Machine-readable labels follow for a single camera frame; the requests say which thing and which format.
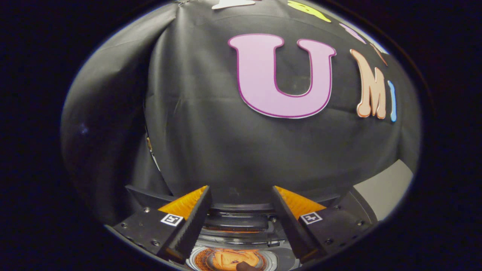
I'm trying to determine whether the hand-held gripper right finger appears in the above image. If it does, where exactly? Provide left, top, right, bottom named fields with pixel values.
left=272, top=185, right=377, bottom=263

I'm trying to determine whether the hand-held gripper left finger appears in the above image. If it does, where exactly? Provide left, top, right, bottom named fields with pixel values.
left=105, top=185, right=212, bottom=264

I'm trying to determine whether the orange polo shirt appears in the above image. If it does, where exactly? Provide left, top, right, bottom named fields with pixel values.
left=213, top=248, right=260, bottom=271

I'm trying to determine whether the black backdrop cloth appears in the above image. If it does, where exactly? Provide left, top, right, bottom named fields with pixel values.
left=60, top=0, right=421, bottom=226

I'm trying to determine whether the metal backdrop stand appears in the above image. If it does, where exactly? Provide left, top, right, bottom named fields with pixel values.
left=145, top=124, right=161, bottom=171

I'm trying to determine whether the beige cabinet with dark frame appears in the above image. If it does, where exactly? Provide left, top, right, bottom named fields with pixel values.
left=339, top=159, right=415, bottom=222

